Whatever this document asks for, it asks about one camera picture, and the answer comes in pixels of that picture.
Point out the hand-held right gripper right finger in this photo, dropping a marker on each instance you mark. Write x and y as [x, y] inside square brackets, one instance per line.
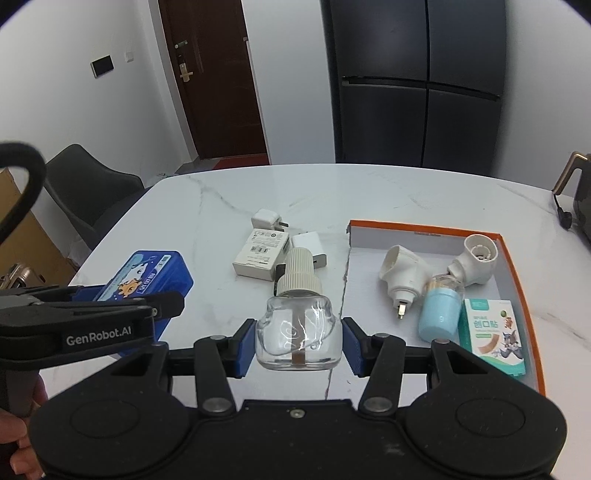
[353, 346]

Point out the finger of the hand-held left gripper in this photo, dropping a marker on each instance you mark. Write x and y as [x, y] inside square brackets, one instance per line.
[85, 293]
[168, 304]

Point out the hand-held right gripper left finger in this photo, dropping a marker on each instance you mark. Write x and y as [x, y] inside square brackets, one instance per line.
[244, 346]

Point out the blue cartoon print box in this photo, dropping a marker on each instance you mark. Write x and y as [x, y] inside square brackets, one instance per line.
[147, 272]

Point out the clear glass bottle white cap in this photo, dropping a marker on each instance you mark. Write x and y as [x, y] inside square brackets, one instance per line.
[295, 332]

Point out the orange-edged white box tray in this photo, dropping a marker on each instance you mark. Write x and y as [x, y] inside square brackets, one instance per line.
[369, 295]

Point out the white cardboard box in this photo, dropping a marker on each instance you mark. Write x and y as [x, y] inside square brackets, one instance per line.
[261, 254]

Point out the white usb charger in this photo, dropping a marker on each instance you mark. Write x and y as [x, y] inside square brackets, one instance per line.
[307, 244]

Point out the white plug adapter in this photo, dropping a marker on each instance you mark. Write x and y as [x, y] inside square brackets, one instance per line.
[265, 219]

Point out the person's left hand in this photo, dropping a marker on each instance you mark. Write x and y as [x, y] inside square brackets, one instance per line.
[14, 429]

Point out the brown cardboard box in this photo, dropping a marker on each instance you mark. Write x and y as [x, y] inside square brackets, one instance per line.
[32, 240]

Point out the light blue small bottle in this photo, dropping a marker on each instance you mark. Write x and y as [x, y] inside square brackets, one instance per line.
[436, 314]

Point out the white plug-in vaporizer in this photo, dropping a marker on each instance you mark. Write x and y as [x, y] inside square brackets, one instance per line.
[406, 272]
[475, 263]

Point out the dark grey chair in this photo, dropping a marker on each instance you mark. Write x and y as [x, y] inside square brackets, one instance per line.
[87, 184]

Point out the green white bandage box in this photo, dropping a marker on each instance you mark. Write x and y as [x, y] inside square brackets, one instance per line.
[489, 337]

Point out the red door mat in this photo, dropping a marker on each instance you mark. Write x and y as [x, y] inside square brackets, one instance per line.
[240, 161]

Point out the dark brown door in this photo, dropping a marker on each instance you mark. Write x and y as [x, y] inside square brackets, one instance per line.
[217, 106]

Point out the dark grey refrigerator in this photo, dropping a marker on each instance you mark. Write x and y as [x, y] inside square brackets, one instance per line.
[392, 115]

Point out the black power plug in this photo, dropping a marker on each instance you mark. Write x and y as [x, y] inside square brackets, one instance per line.
[564, 217]

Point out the dark grey air fryer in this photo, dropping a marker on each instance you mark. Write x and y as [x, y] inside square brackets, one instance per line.
[581, 194]

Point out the black wall panel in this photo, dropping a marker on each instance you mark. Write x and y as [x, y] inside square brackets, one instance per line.
[101, 66]

